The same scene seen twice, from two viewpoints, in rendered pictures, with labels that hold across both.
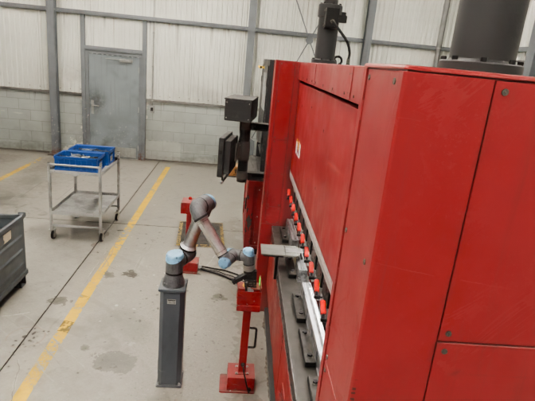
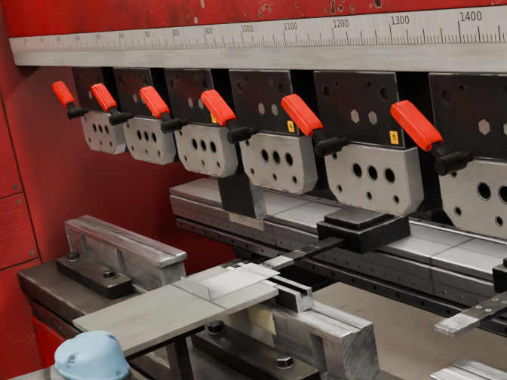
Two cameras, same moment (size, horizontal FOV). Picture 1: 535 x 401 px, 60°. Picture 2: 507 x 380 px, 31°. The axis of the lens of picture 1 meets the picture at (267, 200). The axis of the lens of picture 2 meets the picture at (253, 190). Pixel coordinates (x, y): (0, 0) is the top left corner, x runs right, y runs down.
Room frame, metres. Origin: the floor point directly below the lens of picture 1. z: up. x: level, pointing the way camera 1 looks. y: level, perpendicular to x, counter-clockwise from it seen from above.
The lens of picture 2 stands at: (1.87, 0.32, 1.48)
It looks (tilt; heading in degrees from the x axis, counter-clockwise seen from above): 14 degrees down; 334
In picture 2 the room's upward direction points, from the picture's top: 10 degrees counter-clockwise
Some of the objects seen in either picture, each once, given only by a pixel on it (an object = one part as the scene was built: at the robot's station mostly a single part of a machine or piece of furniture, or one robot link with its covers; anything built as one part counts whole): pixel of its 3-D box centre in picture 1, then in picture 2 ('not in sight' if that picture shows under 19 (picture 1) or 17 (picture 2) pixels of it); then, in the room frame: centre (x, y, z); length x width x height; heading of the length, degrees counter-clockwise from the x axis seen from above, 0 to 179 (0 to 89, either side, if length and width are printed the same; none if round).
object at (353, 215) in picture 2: not in sight; (327, 238); (3.12, -0.42, 1.01); 0.26 x 0.12 x 0.05; 94
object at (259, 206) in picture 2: not in sight; (241, 197); (3.11, -0.27, 1.13); 0.10 x 0.02 x 0.10; 4
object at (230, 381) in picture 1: (236, 376); not in sight; (2.88, 0.10, 0.06); 0.25 x 0.20 x 0.12; 95
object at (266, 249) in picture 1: (279, 250); (175, 307); (3.10, -0.12, 1.00); 0.26 x 0.18 x 0.01; 94
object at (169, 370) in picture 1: (171, 332); not in sight; (2.86, 0.58, 0.39); 0.18 x 0.18 x 0.77; 5
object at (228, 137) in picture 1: (228, 153); not in sight; (4.28, 0.41, 1.42); 0.45 x 0.12 x 0.36; 176
